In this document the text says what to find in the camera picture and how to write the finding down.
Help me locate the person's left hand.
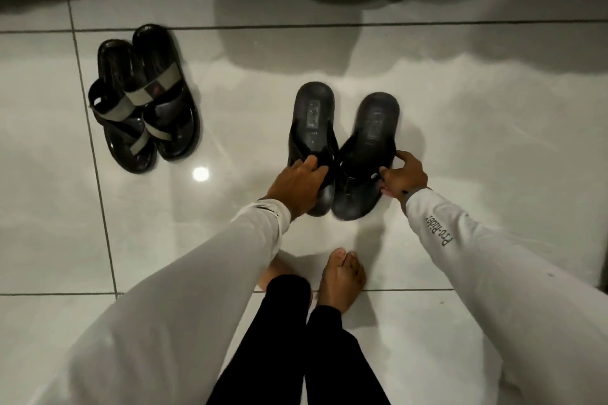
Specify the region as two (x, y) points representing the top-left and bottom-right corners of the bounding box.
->
(265, 155), (331, 221)

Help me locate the person's right hand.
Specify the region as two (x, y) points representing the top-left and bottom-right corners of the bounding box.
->
(379, 150), (429, 216)

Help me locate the black flip-flop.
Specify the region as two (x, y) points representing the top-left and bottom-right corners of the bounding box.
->
(287, 81), (339, 217)
(331, 92), (401, 221)

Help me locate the person's left forearm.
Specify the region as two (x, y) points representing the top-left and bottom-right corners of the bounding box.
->
(28, 199), (292, 405)

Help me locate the person's right forearm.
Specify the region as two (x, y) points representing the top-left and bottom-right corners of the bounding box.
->
(405, 187), (608, 405)

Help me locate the person's right foot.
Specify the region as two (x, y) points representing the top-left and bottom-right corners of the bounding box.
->
(315, 247), (367, 315)

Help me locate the person's foot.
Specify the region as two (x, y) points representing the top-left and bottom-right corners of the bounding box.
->
(258, 255), (291, 292)
(315, 247), (367, 315)

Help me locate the person's left foot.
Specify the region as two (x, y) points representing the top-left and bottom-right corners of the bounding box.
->
(258, 255), (291, 292)

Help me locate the person's left leg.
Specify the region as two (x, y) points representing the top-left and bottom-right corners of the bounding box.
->
(207, 274), (313, 405)

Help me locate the person's leg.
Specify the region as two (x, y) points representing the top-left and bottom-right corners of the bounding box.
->
(304, 305), (391, 405)
(207, 274), (313, 405)

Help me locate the person's right leg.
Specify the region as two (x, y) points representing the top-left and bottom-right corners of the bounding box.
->
(304, 305), (391, 405)

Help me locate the black sandal with grey straps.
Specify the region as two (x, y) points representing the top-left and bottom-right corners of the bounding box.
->
(87, 39), (158, 175)
(131, 23), (201, 163)

